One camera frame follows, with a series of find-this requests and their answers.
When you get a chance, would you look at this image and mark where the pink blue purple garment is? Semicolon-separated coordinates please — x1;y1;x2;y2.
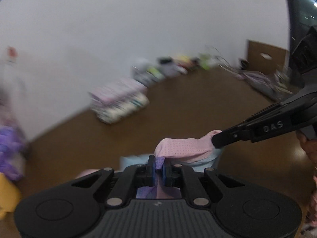
76;129;226;199

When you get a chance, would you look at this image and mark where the person's hand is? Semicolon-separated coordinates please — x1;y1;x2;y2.
296;131;317;167

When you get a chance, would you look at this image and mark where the brown perforated board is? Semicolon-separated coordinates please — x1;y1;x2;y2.
247;40;288;75

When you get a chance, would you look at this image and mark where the folded cream green-flower cloth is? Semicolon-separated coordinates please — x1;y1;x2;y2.
91;93;149;125

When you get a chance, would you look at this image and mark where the folded pink floral cloth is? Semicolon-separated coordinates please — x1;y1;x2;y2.
89;78;147;106

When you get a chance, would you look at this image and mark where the lower purple tissue pack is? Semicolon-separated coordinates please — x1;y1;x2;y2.
1;152;26;181

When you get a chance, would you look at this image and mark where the purple tissue pack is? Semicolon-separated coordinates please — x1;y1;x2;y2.
1;126;29;160
1;152;26;181

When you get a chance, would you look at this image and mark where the yellow ceramic mug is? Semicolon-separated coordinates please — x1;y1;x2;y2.
0;173;21;220

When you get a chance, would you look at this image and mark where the upper purple tissue pack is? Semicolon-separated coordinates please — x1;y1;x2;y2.
1;126;29;160

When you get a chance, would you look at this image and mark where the pink striped cable bundle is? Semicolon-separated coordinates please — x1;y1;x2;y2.
237;69;294;100

